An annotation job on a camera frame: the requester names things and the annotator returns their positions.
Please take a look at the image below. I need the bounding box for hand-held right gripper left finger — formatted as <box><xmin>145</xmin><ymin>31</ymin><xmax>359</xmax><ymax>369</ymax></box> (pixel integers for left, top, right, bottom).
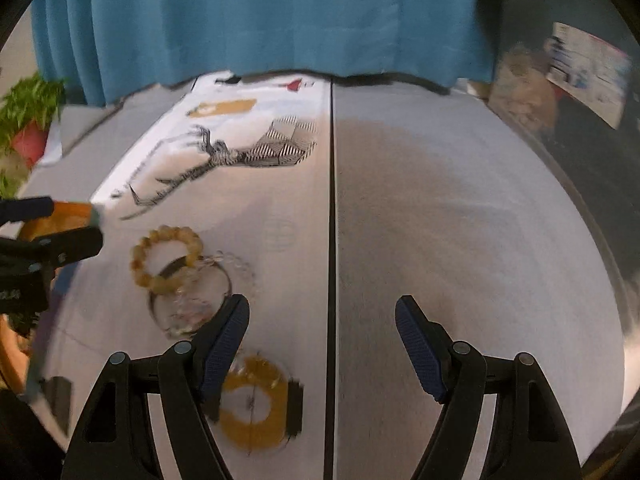
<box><xmin>61</xmin><ymin>293</ymin><xmax>250</xmax><ymax>480</ymax></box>

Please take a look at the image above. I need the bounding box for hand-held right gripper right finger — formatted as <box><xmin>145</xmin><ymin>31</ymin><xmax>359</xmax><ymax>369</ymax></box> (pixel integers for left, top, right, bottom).
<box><xmin>394</xmin><ymin>294</ymin><xmax>584</xmax><ymax>480</ymax></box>

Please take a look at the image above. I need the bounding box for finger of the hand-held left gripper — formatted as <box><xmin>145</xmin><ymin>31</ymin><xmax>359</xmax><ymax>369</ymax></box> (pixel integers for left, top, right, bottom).
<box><xmin>0</xmin><ymin>196</ymin><xmax>55</xmax><ymax>225</ymax></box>
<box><xmin>0</xmin><ymin>227</ymin><xmax>105</xmax><ymax>268</ymax></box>

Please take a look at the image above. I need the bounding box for copper metal tray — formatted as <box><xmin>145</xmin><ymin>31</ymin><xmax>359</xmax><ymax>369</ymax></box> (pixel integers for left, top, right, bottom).
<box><xmin>0</xmin><ymin>201</ymin><xmax>96</xmax><ymax>397</ymax></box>

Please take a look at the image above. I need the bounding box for thin metal bangle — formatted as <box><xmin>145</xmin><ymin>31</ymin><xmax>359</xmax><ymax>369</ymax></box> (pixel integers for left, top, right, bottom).
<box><xmin>148</xmin><ymin>257</ymin><xmax>234</xmax><ymax>334</ymax></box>

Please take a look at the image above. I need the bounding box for amber bead bracelet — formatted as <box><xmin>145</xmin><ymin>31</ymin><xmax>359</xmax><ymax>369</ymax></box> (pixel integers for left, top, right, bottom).
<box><xmin>130</xmin><ymin>226</ymin><xmax>204</xmax><ymax>295</ymax></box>

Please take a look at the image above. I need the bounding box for clear bead bracelet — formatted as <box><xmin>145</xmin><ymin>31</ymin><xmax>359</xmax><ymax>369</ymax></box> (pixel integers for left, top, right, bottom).
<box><xmin>169</xmin><ymin>251</ymin><xmax>256</xmax><ymax>339</ymax></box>

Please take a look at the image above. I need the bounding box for green potted plant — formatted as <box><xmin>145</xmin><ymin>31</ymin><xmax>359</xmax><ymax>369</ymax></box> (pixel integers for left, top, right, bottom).
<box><xmin>0</xmin><ymin>73</ymin><xmax>69</xmax><ymax>199</ymax></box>

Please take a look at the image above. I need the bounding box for white printed table runner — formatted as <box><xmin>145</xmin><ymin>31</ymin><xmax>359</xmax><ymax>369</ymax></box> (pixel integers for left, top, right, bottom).
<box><xmin>25</xmin><ymin>72</ymin><xmax>335</xmax><ymax>480</ymax></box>

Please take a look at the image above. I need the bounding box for large transparent storage bin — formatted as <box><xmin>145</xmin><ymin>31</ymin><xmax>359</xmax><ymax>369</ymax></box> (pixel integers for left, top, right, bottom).
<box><xmin>476</xmin><ymin>0</ymin><xmax>640</xmax><ymax>351</ymax></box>

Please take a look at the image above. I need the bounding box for blue curtain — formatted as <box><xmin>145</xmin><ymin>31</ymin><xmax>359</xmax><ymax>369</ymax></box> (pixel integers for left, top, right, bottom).
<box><xmin>31</xmin><ymin>0</ymin><xmax>497</xmax><ymax>107</ymax></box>

